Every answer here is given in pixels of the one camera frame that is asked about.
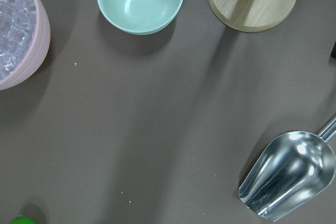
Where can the steel ice scoop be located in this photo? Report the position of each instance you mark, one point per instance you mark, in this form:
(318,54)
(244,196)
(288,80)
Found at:
(292,169)

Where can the pile of clear ice cubes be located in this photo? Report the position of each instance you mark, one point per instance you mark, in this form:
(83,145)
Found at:
(18,21)

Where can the brown paper table cover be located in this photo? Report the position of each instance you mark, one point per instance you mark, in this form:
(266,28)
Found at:
(163,128)

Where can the pink bowl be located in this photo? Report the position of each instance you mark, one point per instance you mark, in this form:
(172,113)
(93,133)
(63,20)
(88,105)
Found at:
(36,53)

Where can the green lime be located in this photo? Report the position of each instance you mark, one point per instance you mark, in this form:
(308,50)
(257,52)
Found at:
(22,220)

